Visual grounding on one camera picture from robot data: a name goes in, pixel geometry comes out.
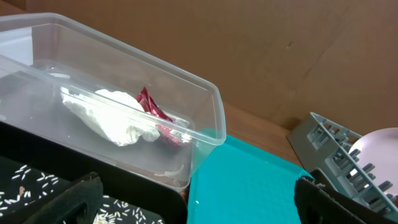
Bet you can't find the teal plastic tray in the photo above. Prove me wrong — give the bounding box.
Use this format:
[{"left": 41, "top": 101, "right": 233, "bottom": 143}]
[{"left": 187, "top": 136, "right": 308, "bottom": 224}]

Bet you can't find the clear plastic bin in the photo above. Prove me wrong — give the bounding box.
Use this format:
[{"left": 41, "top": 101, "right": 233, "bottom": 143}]
[{"left": 1, "top": 13, "right": 226, "bottom": 191}]

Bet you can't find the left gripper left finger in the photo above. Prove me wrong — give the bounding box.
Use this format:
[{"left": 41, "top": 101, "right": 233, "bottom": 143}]
[{"left": 6, "top": 172, "right": 103, "bottom": 224}]

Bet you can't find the white rice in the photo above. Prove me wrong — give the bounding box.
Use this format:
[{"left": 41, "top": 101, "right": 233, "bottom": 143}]
[{"left": 1, "top": 165, "right": 165, "bottom": 224}]

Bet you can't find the white napkin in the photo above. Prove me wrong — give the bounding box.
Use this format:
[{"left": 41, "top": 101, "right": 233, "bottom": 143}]
[{"left": 60, "top": 87, "right": 160, "bottom": 147}]

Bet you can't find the black rectangular tray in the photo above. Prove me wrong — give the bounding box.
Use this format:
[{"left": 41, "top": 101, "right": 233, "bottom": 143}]
[{"left": 1, "top": 123, "right": 188, "bottom": 224}]

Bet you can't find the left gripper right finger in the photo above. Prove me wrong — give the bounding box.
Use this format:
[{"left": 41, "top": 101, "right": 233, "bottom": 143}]
[{"left": 294, "top": 169, "right": 397, "bottom": 224}]

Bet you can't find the red snack wrapper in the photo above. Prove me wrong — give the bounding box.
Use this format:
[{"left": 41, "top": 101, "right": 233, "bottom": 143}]
[{"left": 136, "top": 87, "right": 189, "bottom": 152}]

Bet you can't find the cardboard box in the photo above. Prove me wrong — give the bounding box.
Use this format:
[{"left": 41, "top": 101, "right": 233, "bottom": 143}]
[{"left": 14, "top": 0, "right": 397, "bottom": 134}]

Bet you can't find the large pink plate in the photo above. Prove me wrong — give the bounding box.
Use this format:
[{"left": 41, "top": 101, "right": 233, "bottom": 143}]
[{"left": 349, "top": 128, "right": 398, "bottom": 196}]

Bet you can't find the grey dish rack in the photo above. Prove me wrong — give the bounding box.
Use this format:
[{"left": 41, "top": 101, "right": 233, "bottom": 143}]
[{"left": 287, "top": 113, "right": 397, "bottom": 210}]

